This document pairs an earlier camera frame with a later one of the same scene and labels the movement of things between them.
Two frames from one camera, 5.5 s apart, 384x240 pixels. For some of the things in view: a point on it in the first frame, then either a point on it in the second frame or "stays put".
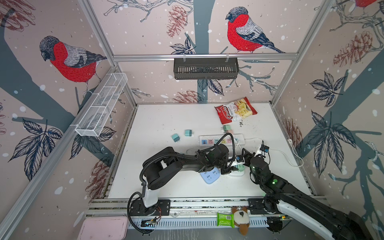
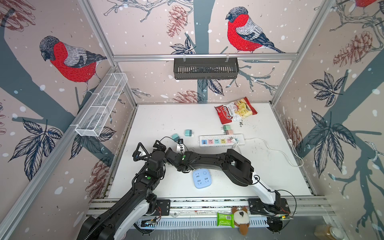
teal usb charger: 175,138 stays put
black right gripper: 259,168 -> 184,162
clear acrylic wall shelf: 102,100 stays put
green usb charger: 226,127 stays put
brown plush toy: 241,219 stays put
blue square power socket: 211,176 -> 202,178
